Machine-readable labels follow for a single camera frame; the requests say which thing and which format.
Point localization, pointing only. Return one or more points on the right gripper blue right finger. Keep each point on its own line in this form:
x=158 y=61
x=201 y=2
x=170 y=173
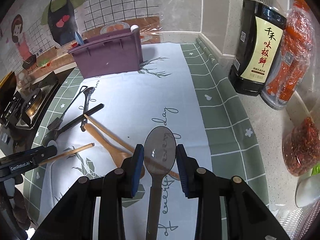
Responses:
x=183 y=169

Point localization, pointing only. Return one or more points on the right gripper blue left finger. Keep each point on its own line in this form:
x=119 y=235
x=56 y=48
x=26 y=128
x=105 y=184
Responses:
x=136 y=168

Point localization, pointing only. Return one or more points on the wooden chopstick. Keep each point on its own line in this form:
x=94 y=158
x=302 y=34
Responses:
x=160 y=148
x=65 y=154

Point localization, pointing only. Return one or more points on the wooden spoon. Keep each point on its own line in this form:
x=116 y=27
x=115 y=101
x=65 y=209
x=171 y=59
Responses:
x=118 y=155

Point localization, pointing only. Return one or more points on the grey metal spoon black handle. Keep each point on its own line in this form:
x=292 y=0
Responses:
x=159 y=158

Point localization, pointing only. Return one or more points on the steel spoon black handle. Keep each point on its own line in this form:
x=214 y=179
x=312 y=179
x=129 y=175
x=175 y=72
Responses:
x=54 y=134

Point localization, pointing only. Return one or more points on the black shovel shaped spoon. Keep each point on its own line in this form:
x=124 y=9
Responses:
x=57 y=121

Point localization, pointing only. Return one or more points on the small black spoon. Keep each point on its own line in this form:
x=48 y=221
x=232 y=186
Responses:
x=87 y=92

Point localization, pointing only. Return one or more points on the blue plastic spoon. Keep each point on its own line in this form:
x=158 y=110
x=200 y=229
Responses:
x=79 y=39

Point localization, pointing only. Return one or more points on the black spoon white ball end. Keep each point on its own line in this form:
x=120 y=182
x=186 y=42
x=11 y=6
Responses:
x=133 y=27

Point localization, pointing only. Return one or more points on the black gas stove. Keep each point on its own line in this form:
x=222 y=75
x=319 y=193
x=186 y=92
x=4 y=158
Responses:
x=19 y=110

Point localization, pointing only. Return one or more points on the green white table mat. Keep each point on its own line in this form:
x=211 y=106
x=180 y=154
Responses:
x=88 y=197

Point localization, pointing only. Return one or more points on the purple plastic utensil box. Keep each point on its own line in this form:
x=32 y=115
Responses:
x=115 y=52

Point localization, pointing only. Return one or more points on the yellow lid chili jar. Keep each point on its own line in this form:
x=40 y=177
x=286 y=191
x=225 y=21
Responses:
x=301 y=148

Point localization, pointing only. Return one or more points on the white bowl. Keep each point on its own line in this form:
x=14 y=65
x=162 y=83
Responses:
x=308 y=191

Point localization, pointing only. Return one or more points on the orange cap chili bottle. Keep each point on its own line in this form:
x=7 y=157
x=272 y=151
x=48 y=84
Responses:
x=293 y=57

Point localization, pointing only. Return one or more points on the dark soy sauce bottle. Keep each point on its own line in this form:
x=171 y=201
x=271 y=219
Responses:
x=262 y=26

